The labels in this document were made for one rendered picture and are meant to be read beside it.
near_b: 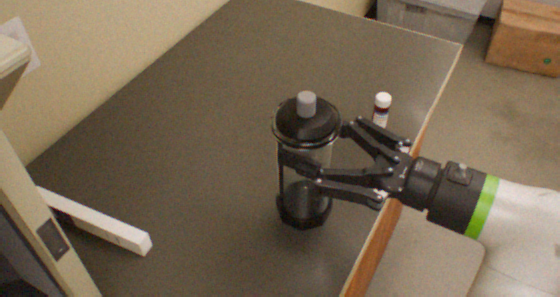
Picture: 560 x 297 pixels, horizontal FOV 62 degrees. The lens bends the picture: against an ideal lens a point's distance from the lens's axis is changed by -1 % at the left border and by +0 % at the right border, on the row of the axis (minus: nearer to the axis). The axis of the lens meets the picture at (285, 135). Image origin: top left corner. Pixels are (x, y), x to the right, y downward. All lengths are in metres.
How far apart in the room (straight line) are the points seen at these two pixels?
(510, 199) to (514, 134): 1.98
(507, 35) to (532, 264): 2.36
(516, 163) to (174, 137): 1.80
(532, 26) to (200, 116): 2.20
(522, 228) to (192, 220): 0.57
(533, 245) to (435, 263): 1.38
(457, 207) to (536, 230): 0.10
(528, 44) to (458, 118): 0.63
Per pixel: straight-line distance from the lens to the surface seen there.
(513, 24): 2.93
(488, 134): 2.59
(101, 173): 1.05
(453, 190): 0.67
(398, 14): 3.01
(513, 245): 0.67
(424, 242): 2.07
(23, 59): 0.37
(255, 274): 0.85
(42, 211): 0.61
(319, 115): 0.70
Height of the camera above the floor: 1.69
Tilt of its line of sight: 45 degrees down
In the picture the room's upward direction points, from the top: straight up
